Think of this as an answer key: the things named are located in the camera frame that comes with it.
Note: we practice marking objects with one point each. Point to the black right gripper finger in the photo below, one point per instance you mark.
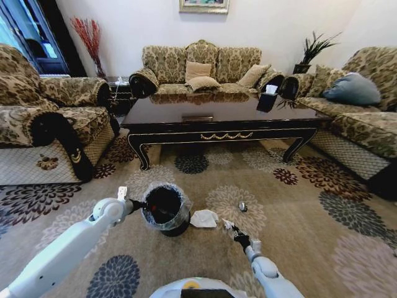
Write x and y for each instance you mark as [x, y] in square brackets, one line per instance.
[232, 229]
[239, 230]

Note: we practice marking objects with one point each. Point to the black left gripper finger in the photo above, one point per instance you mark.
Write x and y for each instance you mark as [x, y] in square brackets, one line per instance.
[151, 205]

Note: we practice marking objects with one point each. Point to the small white paper scrap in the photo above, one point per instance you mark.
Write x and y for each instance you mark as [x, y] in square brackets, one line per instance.
[227, 224]

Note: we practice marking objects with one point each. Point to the black trash bin clear liner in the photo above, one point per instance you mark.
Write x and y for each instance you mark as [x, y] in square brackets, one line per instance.
[166, 211]

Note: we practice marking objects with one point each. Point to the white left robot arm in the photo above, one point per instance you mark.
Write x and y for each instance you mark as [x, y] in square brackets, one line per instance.
[71, 239]

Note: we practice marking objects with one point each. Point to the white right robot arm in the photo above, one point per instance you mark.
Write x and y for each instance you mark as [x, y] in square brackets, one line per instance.
[266, 273]

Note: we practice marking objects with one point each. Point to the small silver crumpled wrapper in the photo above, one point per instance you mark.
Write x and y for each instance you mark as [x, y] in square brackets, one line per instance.
[243, 206]

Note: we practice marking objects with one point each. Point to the large white crumpled tissue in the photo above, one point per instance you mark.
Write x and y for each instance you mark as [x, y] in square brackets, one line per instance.
[203, 218]

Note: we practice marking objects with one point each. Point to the white robot front shell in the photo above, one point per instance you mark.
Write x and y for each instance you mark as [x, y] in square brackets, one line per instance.
[198, 288]

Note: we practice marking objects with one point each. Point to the beige floral patterned rug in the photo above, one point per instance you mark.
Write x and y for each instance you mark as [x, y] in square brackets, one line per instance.
[310, 236]

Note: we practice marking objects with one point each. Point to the dark wooden side table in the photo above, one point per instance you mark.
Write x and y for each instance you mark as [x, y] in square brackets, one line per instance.
[122, 99]

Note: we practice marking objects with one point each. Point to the dark glossy wooden coffee table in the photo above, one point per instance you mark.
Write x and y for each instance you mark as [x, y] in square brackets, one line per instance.
[217, 121]

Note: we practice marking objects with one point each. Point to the white tissue pack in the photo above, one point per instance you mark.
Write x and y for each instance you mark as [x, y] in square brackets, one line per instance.
[118, 81]

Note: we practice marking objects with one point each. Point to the black tissue box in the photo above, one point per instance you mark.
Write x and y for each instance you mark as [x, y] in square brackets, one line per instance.
[266, 101]

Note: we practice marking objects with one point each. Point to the beige square cushion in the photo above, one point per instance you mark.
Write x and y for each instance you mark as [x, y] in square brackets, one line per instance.
[203, 83]
[253, 75]
[197, 70]

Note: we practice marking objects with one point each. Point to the floral armchair black armrest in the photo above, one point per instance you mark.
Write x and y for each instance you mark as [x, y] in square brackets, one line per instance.
[28, 118]

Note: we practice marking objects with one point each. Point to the floral three-seat sofa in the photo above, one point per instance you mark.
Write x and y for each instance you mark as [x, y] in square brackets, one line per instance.
[173, 62]

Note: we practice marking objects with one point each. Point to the floral sofa with blue cushion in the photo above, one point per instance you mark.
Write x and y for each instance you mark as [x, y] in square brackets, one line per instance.
[369, 130]

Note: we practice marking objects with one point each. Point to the red dried branch decoration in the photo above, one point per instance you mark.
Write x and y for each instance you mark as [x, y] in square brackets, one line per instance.
[91, 40]

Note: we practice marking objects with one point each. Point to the floral patterned cushion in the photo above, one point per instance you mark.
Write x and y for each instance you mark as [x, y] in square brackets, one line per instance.
[324, 79]

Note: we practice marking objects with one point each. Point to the blue grey cushion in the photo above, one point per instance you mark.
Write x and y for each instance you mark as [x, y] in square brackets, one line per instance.
[355, 90]

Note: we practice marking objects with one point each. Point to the green potted plant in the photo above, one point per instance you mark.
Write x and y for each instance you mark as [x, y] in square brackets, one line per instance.
[313, 49]

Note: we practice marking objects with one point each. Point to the dark wooden glass cabinet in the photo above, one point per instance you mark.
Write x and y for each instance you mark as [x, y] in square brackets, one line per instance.
[40, 34]

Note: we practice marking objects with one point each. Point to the gold framed picture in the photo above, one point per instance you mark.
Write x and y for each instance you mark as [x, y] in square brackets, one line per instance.
[203, 4]

